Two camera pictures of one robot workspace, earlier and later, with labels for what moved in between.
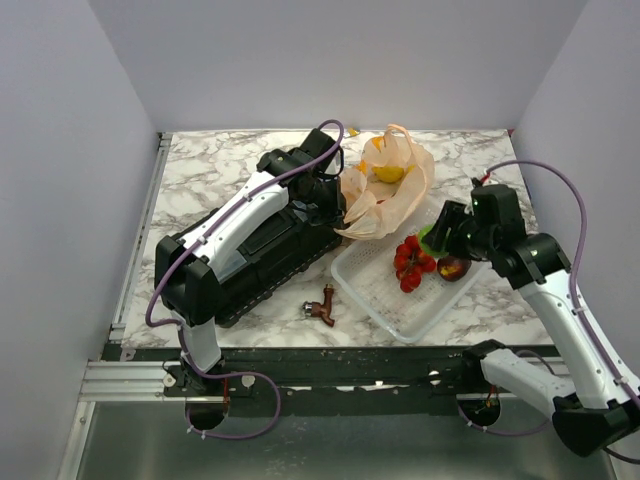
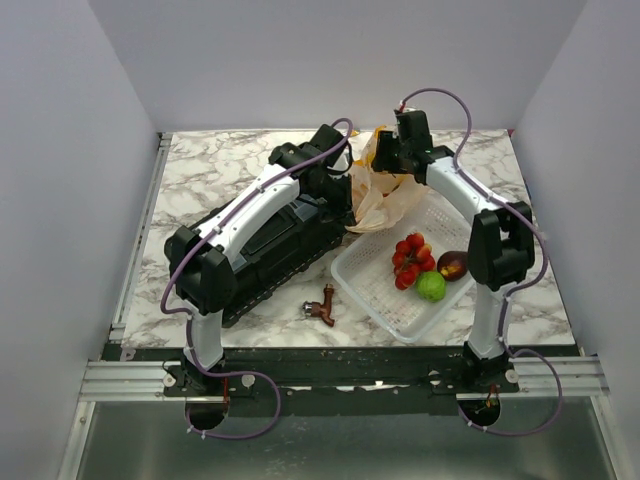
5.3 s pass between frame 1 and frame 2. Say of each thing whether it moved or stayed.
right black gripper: moved
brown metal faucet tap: stayed
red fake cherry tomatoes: stayed
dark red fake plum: stayed
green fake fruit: moved
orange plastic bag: stayed
